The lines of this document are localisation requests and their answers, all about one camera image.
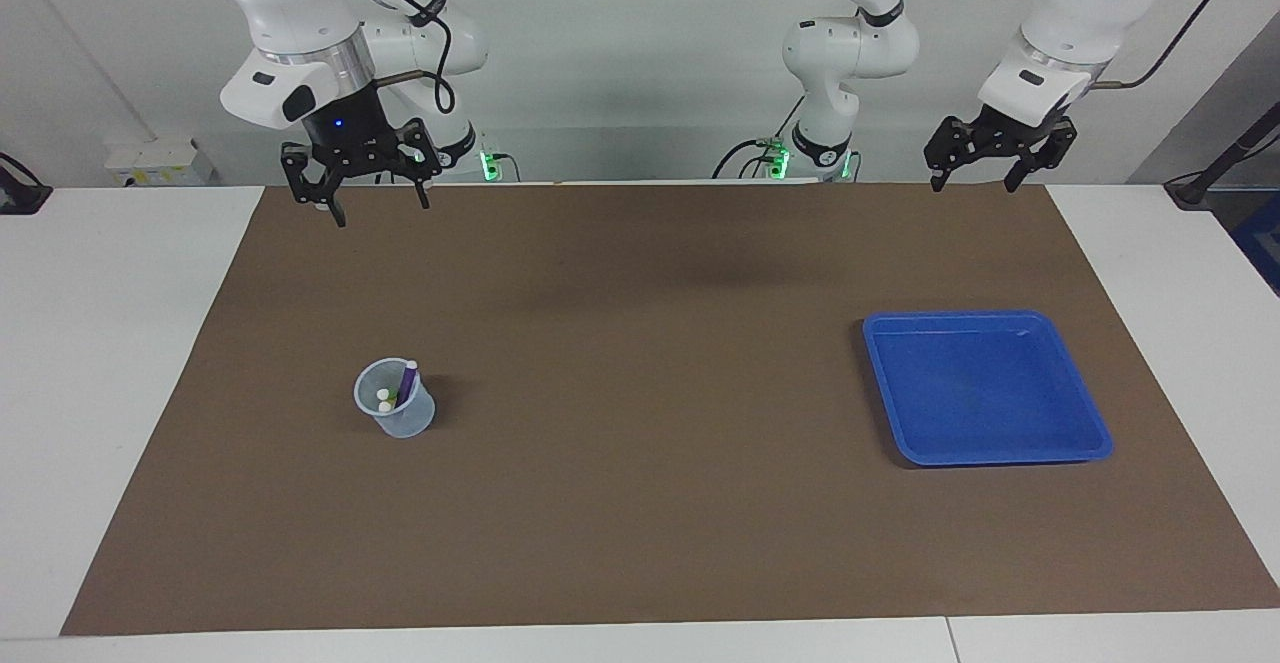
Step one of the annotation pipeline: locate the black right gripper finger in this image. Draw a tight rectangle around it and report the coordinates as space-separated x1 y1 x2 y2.
395 118 443 211
280 141 349 229

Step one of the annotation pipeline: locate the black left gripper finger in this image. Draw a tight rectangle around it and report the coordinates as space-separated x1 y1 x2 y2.
923 115 986 194
1003 115 1078 194

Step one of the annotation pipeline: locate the white cardboard box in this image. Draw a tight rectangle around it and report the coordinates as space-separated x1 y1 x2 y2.
105 138 216 187

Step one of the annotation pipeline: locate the black stand pole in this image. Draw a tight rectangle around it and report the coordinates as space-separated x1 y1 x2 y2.
1165 98 1280 209

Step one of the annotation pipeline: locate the blue crate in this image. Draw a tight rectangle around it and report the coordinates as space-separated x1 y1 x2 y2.
1232 193 1280 296

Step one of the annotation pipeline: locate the blue plastic tray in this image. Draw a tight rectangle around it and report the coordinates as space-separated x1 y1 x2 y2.
862 309 1114 467

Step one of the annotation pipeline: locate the translucent plastic cup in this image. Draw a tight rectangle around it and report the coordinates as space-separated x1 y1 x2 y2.
354 358 437 440

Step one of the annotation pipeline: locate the brown table mat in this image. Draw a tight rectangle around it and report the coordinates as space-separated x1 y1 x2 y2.
60 180 1280 637

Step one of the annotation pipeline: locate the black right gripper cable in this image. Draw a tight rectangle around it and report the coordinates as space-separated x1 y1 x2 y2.
345 0 457 116

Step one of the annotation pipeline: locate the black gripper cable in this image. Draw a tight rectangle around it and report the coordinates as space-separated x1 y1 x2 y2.
345 0 457 116
895 0 1243 92

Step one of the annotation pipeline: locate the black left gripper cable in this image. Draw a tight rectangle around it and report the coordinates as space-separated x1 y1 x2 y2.
895 0 1243 92

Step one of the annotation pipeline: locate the black left base cable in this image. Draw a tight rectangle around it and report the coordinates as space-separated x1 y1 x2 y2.
712 93 801 181

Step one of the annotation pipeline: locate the black clamp mount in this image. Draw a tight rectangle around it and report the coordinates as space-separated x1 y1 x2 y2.
0 151 53 216

